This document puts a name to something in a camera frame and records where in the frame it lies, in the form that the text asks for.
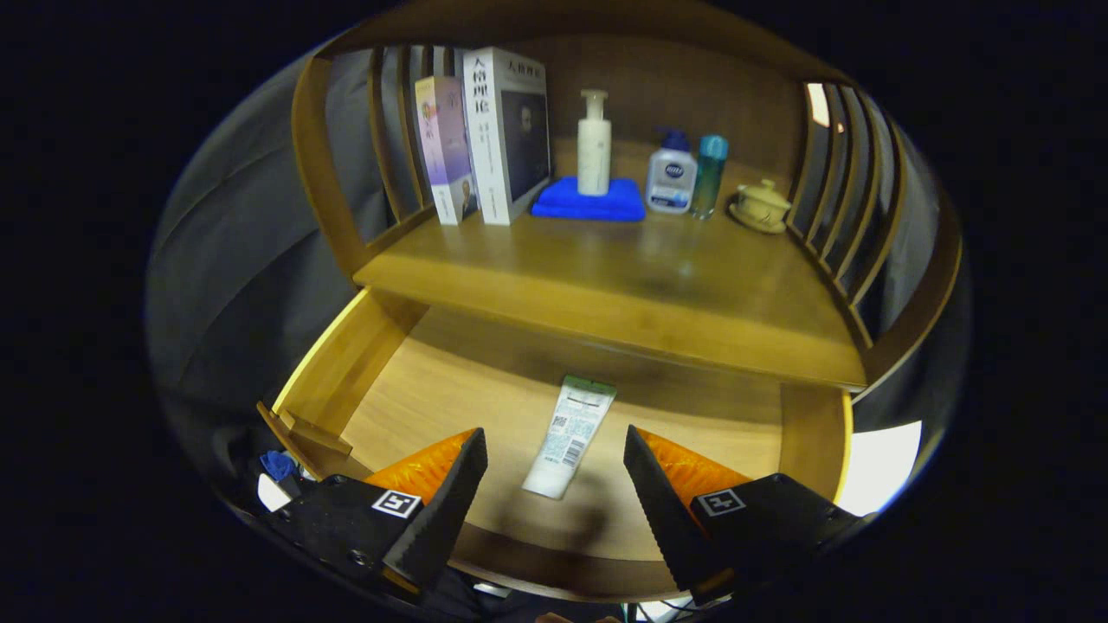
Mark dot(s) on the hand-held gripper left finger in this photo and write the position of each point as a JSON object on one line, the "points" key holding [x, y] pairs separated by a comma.
{"points": [[446, 510]]}

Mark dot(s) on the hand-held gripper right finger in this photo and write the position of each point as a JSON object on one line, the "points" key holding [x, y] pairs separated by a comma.
{"points": [[662, 510]]}

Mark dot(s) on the white squeeze tube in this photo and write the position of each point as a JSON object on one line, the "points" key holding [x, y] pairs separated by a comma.
{"points": [[571, 433]]}

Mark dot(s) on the brown wooden drawer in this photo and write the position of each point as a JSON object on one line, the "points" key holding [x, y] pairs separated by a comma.
{"points": [[450, 389]]}

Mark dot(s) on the wooden countertop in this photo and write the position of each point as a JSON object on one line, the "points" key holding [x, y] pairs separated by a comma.
{"points": [[649, 277]]}

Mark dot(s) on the small blue object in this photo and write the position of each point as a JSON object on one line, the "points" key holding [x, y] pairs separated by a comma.
{"points": [[279, 465]]}

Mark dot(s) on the small white object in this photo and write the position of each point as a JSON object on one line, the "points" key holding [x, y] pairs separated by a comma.
{"points": [[271, 495]]}

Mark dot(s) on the white sheet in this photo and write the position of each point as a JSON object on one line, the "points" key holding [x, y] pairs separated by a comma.
{"points": [[883, 467]]}

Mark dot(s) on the yellow lidded teacup with saucer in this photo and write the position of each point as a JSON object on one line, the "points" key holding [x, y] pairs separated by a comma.
{"points": [[762, 208]]}

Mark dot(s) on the blue folded cloth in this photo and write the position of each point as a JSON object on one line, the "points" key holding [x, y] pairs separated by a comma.
{"points": [[563, 206]]}

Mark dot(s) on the white bottle with blue pump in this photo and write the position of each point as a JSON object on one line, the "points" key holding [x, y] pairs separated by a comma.
{"points": [[671, 186]]}

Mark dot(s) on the teal glass bottle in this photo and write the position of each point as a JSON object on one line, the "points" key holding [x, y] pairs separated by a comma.
{"points": [[710, 177]]}

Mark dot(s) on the purple and white book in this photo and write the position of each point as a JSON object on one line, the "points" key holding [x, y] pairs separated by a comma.
{"points": [[441, 138]]}

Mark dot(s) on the thick white book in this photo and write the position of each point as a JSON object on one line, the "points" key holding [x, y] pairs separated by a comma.
{"points": [[485, 138]]}

